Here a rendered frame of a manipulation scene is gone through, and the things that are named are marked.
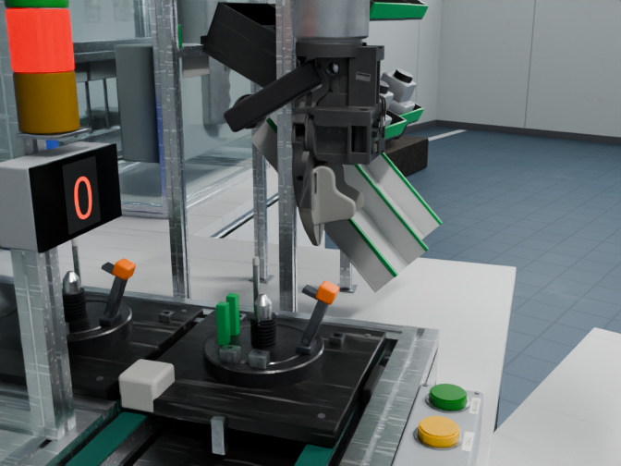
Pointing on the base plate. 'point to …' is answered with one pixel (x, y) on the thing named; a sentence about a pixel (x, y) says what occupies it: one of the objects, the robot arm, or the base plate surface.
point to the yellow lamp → (46, 102)
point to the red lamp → (40, 40)
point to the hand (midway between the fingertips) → (310, 233)
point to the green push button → (447, 397)
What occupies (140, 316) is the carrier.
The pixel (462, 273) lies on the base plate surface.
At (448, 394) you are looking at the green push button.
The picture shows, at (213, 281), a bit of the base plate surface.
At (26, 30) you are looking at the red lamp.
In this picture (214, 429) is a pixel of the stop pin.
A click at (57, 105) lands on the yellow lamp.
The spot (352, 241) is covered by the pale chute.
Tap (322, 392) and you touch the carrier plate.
